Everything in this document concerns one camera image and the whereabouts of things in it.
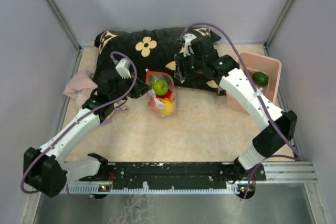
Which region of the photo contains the clear zip bag orange zipper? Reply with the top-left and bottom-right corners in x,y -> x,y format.
145,69 -> 176,117

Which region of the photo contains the dark green toy lime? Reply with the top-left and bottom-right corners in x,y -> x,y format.
252,72 -> 269,87

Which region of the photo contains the red toy apple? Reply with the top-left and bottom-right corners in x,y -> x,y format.
148,98 -> 158,112

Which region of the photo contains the pink plastic bin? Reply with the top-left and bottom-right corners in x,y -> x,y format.
226,52 -> 282,113

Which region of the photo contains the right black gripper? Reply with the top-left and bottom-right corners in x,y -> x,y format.
174,49 -> 205,81

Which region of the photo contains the pink purple cloth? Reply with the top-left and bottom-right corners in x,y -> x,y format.
63,69 -> 128,126

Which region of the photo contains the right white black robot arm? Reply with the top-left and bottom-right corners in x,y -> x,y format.
174,34 -> 297,180

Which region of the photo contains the yellow toy lemon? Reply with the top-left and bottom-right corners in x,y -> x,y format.
161,99 -> 175,115

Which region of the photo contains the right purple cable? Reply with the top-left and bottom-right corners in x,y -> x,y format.
180,23 -> 300,200

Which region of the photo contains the red yellow toy mango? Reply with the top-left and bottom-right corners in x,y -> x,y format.
163,90 -> 173,101

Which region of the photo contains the right aluminium corner post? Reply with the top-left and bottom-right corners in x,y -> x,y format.
264,0 -> 295,49

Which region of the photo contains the light green toy fruit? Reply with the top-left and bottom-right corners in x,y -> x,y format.
152,80 -> 169,96

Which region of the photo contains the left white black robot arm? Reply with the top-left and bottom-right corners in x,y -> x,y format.
20,68 -> 148,198

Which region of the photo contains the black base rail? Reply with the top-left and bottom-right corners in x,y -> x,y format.
80,153 -> 266,198

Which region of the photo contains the black floral pillow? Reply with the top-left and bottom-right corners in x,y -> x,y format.
92,27 -> 226,96

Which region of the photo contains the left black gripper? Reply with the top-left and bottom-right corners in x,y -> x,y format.
110,72 -> 152,102

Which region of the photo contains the aluminium corner post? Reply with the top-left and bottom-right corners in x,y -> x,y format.
264,0 -> 295,49
46,0 -> 81,51

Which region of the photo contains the left aluminium corner post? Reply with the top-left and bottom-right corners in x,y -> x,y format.
46,0 -> 81,51

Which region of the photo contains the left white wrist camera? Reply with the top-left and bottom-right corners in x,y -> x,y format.
115,58 -> 132,79

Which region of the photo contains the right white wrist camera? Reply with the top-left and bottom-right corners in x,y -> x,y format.
178,33 -> 197,57

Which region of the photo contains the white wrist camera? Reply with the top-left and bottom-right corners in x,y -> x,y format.
115,58 -> 132,79
178,33 -> 197,57

